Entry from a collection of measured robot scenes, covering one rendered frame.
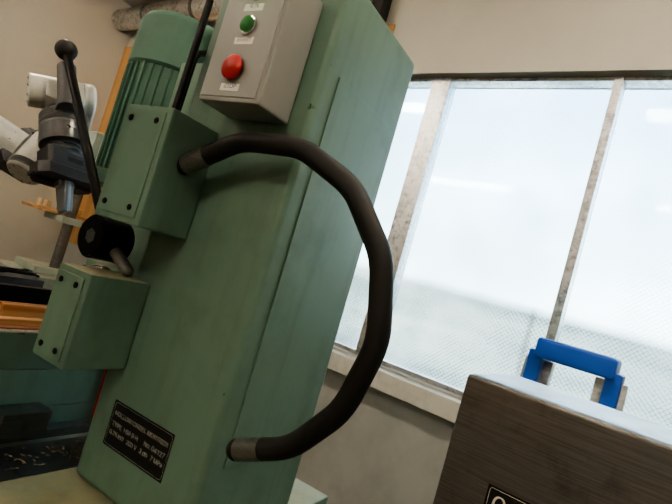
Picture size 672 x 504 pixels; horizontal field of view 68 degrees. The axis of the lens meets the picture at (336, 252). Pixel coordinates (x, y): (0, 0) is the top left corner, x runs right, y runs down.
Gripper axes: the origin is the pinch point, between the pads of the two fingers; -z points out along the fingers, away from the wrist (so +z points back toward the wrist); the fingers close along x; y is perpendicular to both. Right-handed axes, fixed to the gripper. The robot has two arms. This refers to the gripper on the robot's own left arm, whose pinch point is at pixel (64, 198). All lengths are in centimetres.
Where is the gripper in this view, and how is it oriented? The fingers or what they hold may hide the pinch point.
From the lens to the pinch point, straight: 108.0
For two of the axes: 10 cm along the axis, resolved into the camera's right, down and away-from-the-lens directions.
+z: -1.7, -9.4, 3.0
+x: -4.9, -1.9, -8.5
